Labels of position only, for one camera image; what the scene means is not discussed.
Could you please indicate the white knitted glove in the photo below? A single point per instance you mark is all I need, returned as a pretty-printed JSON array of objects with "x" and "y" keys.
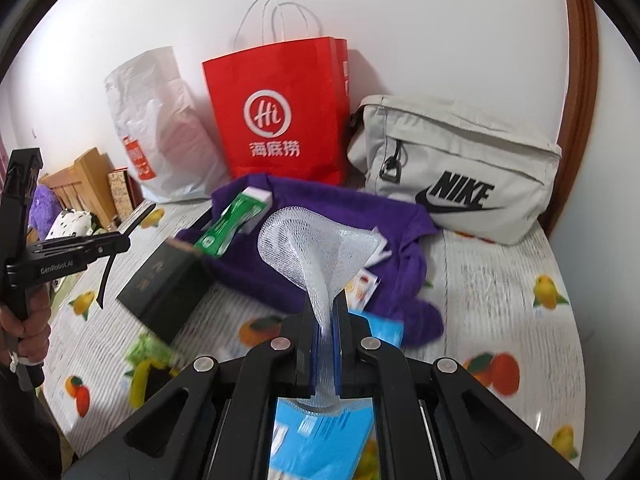
[{"x": 381, "y": 247}]

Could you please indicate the grey waist bag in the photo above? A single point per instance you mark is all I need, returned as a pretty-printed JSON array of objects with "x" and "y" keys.
[{"x": 460, "y": 160}]

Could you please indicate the blue tissue pack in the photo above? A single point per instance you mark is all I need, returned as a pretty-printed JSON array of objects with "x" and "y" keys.
[{"x": 325, "y": 435}]

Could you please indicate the patterned brown book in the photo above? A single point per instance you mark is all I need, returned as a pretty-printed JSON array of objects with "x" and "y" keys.
[{"x": 120, "y": 192}]

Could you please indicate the light green wrapper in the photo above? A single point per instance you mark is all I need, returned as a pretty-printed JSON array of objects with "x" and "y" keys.
[{"x": 147, "y": 350}]

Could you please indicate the green wet wipes pack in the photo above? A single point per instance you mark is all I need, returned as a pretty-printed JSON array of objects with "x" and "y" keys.
[{"x": 225, "y": 225}]

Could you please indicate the person's left hand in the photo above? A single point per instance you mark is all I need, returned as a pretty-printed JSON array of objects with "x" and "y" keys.
[{"x": 27, "y": 335}]

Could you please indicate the fruit print tablecloth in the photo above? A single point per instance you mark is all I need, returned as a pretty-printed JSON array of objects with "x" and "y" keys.
[{"x": 500, "y": 300}]

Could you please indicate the white floral pillow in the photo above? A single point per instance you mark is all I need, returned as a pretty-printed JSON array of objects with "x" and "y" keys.
[{"x": 70, "y": 225}]

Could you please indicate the wooden bed headboard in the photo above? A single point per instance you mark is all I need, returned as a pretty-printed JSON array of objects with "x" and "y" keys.
[{"x": 80, "y": 175}]

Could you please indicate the black tea tin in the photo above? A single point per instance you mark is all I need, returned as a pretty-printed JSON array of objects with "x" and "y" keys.
[{"x": 165, "y": 290}]

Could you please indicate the brown wooden door frame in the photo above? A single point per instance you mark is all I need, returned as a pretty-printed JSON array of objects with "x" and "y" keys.
[{"x": 575, "y": 85}]

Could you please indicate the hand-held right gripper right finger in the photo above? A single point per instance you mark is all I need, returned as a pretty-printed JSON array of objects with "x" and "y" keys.
[{"x": 338, "y": 360}]

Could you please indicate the white plastic shopping bag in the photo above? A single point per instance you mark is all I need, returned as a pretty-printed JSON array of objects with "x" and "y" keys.
[{"x": 170, "y": 135}]

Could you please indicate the purple fabric storage tray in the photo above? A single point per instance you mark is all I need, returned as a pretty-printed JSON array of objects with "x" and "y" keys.
[{"x": 310, "y": 200}]

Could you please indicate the person's left forearm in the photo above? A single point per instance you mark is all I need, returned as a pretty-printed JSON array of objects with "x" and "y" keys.
[{"x": 25, "y": 425}]

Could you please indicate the white mesh net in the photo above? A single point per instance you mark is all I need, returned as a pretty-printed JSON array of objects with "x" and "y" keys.
[{"x": 320, "y": 245}]

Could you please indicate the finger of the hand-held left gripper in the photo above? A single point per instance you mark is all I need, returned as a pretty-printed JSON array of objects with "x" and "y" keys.
[{"x": 95, "y": 246}]

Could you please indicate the red paper shopping bag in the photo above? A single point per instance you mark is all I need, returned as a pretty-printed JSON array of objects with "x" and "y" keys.
[{"x": 275, "y": 110}]

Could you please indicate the white sachet with tomato print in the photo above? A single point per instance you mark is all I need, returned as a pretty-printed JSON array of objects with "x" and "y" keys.
[{"x": 365, "y": 287}]

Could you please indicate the purple plush toy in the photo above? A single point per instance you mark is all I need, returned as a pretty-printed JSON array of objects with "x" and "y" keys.
[{"x": 42, "y": 207}]

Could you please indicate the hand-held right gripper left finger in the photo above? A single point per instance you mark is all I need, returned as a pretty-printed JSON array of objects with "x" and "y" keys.
[{"x": 314, "y": 360}]

